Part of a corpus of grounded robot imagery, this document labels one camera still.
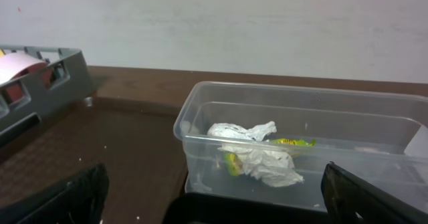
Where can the clear plastic bin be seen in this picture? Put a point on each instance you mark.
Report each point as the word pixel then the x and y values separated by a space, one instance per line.
pixel 379 137

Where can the dark brown serving tray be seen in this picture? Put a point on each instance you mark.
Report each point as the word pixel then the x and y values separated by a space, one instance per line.
pixel 145 163

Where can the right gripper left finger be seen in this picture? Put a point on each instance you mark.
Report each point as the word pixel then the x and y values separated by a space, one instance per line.
pixel 78 198

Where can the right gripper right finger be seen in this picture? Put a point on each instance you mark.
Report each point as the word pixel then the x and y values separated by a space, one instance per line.
pixel 350 199

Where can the grey plastic dishwasher rack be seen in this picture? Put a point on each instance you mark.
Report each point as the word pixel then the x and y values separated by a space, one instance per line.
pixel 64 80

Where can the white napkin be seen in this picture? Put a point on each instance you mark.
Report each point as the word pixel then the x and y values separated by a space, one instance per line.
pixel 273 168

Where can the green snack wrapper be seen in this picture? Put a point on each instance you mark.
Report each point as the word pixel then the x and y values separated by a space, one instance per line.
pixel 294 141

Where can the pink bowl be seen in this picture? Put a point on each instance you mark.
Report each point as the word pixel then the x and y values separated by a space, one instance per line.
pixel 14 65

